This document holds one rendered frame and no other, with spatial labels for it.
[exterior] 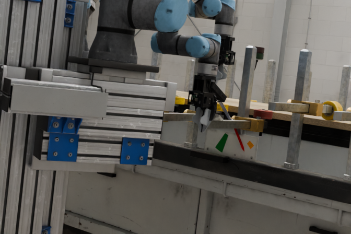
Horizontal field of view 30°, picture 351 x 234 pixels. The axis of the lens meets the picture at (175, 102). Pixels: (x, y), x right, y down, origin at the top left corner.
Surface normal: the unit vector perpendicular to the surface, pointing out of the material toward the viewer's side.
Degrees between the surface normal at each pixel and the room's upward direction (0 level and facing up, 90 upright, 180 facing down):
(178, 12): 96
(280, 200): 90
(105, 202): 90
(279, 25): 90
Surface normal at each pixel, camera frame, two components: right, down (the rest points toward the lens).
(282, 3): -0.57, -0.03
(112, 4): -0.38, 0.00
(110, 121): 0.42, 0.10
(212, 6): 0.20, 0.07
